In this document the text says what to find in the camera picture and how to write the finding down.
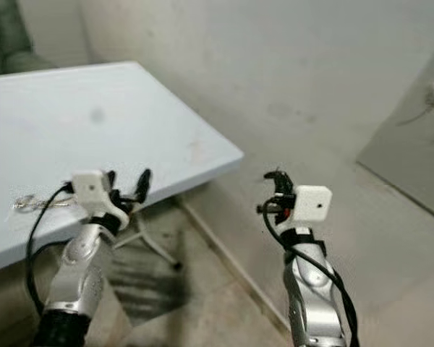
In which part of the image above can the white folding table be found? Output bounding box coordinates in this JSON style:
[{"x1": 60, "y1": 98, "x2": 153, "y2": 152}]
[{"x1": 0, "y1": 61, "x2": 244, "y2": 274}]

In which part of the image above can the grey metal table leg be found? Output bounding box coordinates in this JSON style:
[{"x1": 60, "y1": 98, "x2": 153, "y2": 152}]
[{"x1": 112, "y1": 213, "x2": 183, "y2": 273}]

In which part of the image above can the silver key bunch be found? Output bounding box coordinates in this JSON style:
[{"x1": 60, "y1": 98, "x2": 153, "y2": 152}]
[{"x1": 12, "y1": 194, "x2": 73, "y2": 213}]

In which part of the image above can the grey door panel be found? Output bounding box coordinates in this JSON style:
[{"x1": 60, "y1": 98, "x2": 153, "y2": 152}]
[{"x1": 356, "y1": 33, "x2": 434, "y2": 223}]

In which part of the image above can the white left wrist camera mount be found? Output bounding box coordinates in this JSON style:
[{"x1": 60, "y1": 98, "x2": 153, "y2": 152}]
[{"x1": 71, "y1": 170, "x2": 129, "y2": 231}]

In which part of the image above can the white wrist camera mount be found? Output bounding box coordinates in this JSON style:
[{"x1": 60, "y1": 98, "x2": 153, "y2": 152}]
[
  {"x1": 71, "y1": 170, "x2": 129, "y2": 231},
  {"x1": 291, "y1": 185, "x2": 332, "y2": 228}
]

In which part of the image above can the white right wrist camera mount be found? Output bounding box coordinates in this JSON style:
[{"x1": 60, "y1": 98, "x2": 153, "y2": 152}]
[{"x1": 291, "y1": 185, "x2": 332, "y2": 228}]

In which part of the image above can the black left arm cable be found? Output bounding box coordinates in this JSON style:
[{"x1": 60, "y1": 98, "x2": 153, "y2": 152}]
[{"x1": 25, "y1": 184, "x2": 75, "y2": 319}]

